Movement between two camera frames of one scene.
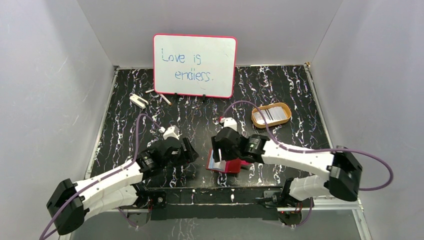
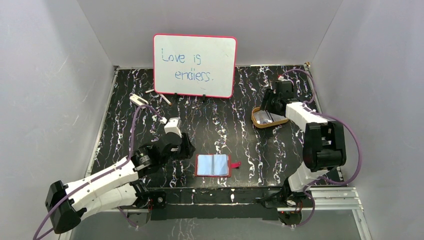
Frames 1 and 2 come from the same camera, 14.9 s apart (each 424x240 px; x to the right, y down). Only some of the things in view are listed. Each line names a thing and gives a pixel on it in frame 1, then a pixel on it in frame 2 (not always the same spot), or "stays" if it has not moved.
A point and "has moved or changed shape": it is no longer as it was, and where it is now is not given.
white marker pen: (166, 99) stays
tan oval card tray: (274, 113) stays
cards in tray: (270, 114) stays
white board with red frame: (194, 65) stays
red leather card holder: (230, 166) has moved or changed shape
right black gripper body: (225, 154) to (270, 95)
